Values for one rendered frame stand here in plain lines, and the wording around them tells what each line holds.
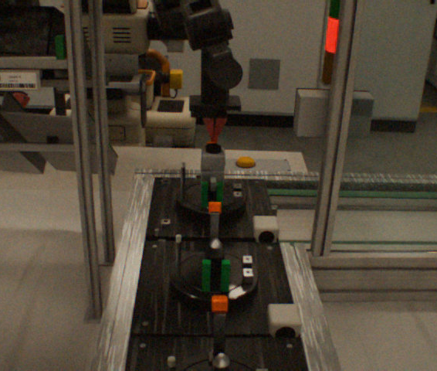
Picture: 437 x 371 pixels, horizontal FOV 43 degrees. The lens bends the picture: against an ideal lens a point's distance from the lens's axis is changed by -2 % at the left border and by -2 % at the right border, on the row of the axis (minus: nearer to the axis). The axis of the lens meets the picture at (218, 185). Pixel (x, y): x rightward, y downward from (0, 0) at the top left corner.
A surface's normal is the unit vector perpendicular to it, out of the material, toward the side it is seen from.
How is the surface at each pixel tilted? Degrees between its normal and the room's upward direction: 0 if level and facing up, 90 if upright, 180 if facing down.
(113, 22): 98
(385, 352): 0
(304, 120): 90
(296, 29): 90
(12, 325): 0
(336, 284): 90
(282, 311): 0
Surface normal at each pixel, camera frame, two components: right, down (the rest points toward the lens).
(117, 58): 0.00, 0.45
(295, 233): 0.04, -0.89
